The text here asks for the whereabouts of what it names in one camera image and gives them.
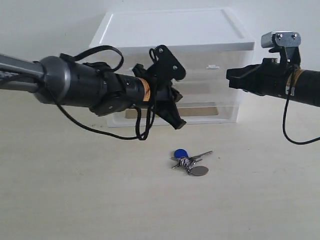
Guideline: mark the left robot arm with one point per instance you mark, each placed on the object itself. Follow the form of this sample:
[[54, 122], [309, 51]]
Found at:
[[66, 80]]

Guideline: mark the clear plastic container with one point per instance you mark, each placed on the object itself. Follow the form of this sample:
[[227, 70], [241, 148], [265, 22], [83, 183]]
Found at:
[[195, 94]]

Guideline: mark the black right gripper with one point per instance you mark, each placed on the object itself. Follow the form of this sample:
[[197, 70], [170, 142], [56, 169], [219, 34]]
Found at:
[[269, 78]]

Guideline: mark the white plastic drawer cabinet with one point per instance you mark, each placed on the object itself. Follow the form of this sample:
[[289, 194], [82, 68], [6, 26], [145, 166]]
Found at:
[[134, 33]]

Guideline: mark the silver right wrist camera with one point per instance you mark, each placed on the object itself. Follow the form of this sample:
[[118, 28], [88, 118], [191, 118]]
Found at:
[[287, 39]]

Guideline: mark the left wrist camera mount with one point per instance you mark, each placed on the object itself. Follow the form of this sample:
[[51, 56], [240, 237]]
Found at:
[[165, 66]]

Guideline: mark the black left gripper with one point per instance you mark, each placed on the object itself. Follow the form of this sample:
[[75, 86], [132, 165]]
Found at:
[[153, 87]]

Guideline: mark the key bunch with blue tag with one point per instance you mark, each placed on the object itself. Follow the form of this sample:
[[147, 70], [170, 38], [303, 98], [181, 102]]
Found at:
[[189, 163]]

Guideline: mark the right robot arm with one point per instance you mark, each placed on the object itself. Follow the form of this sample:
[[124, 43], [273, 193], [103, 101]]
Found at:
[[303, 86]]

